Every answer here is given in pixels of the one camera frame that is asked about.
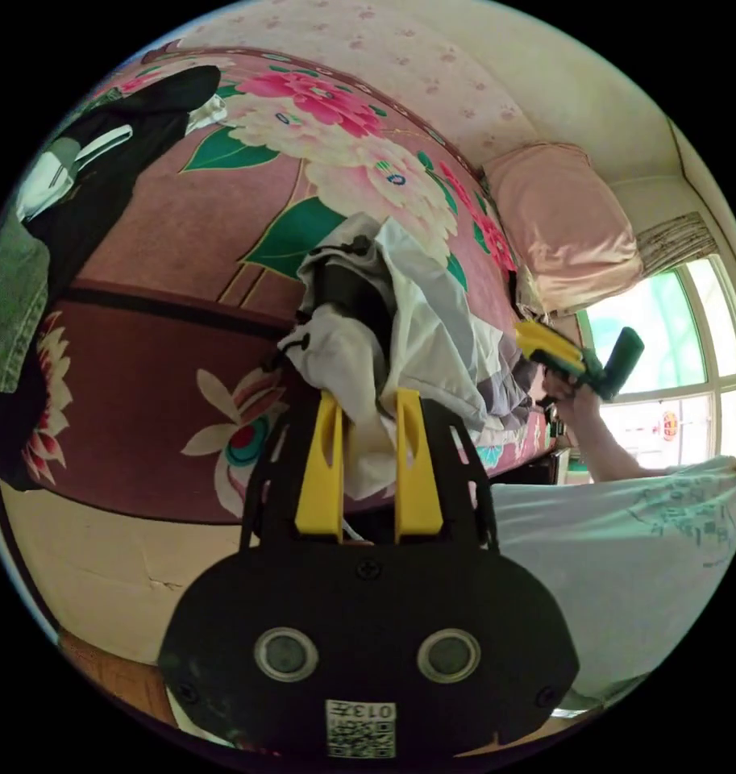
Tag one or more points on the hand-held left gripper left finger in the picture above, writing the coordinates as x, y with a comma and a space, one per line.
317, 478

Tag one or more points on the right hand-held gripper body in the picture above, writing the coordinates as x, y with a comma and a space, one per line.
588, 372

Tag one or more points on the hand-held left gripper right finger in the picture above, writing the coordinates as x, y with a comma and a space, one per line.
417, 484

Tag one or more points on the white jacket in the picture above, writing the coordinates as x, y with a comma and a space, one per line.
428, 314

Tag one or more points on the person's right forearm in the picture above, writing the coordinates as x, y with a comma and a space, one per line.
609, 450

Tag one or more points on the person's right hand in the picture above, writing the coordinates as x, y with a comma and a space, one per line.
576, 402

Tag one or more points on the window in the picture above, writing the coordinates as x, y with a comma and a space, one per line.
664, 338

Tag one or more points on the pink pillow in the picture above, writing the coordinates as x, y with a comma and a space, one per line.
561, 230

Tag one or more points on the person's body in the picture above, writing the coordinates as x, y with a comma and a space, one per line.
615, 556

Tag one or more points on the bed with floral sheet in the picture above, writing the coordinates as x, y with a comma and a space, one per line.
186, 242

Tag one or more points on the pile of clothes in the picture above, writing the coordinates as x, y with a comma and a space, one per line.
95, 181

